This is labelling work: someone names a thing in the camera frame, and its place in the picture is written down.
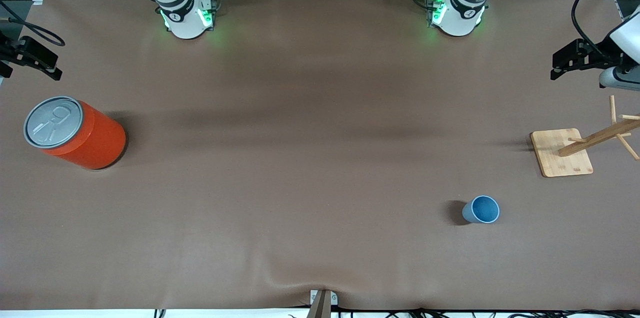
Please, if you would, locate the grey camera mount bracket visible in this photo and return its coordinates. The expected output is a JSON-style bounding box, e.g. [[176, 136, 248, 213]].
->
[[306, 289, 339, 318]]

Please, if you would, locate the brown table mat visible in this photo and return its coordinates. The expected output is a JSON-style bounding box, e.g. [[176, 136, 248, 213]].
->
[[0, 0, 640, 311]]

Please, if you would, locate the light blue plastic cup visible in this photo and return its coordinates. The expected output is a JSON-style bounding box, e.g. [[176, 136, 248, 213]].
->
[[461, 195, 501, 225]]

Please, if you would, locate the wooden mug tree stand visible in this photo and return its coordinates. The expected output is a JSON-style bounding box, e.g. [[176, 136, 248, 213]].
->
[[530, 95, 640, 178]]

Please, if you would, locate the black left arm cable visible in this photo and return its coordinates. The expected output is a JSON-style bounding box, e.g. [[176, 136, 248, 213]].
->
[[571, 0, 640, 58]]

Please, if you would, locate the large orange can, grey lid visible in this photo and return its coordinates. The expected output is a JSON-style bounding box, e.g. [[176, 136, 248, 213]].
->
[[23, 96, 127, 170]]

